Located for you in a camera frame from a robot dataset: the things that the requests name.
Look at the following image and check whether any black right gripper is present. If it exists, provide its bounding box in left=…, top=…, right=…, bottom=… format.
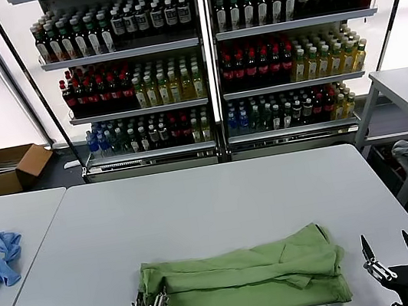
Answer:
left=358, top=227, right=408, bottom=306

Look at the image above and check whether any green printed t-shirt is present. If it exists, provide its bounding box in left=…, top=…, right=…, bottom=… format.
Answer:
left=130, top=219, right=355, bottom=306

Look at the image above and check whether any small yellow drink bottle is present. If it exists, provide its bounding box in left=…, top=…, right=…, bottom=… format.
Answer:
left=330, top=93, right=347, bottom=120
left=189, top=117, right=204, bottom=143
left=342, top=91, right=359, bottom=119
left=199, top=115, right=214, bottom=142

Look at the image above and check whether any small red cap cola bottle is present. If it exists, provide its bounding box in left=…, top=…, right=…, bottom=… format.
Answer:
left=178, top=115, right=194, bottom=146
left=321, top=92, right=336, bottom=121
left=310, top=94, right=325, bottom=123
left=167, top=117, right=183, bottom=147

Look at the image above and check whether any grey side table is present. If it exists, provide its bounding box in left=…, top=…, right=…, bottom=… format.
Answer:
left=342, top=65, right=408, bottom=214

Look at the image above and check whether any small dark tea bottle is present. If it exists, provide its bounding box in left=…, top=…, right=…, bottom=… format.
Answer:
left=279, top=102, right=294, bottom=129
left=269, top=104, right=285, bottom=130
left=147, top=123, right=161, bottom=150
left=300, top=97, right=315, bottom=125
left=127, top=127, right=142, bottom=153
left=289, top=98, right=305, bottom=127
left=137, top=125, right=152, bottom=152
left=156, top=121, right=172, bottom=149

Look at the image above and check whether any blue label water bottle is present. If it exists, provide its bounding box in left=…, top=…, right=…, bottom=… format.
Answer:
left=225, top=107, right=242, bottom=137
left=84, top=129, right=99, bottom=156
left=236, top=106, right=253, bottom=135
left=95, top=127, right=110, bottom=154

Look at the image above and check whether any open cardboard box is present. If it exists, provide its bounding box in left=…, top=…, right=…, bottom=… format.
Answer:
left=0, top=119, right=58, bottom=196

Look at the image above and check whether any grey metal shelf rack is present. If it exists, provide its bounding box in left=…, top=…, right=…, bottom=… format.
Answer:
left=8, top=0, right=229, bottom=192
left=205, top=0, right=408, bottom=162

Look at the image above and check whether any green cap tea bottle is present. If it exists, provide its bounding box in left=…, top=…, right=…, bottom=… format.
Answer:
left=255, top=0, right=273, bottom=27
left=70, top=16, right=90, bottom=58
left=240, top=0, right=259, bottom=29
left=31, top=22, right=54, bottom=64
left=97, top=12, right=117, bottom=54
left=213, top=0, right=232, bottom=33
left=226, top=0, right=245, bottom=31
left=44, top=20, right=66, bottom=62
left=57, top=18, right=78, bottom=61
left=84, top=14, right=104, bottom=56
left=282, top=0, right=300, bottom=23
left=268, top=0, right=287, bottom=25

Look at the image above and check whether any grey slanted frame pole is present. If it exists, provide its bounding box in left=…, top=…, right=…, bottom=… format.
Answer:
left=0, top=0, right=57, bottom=155

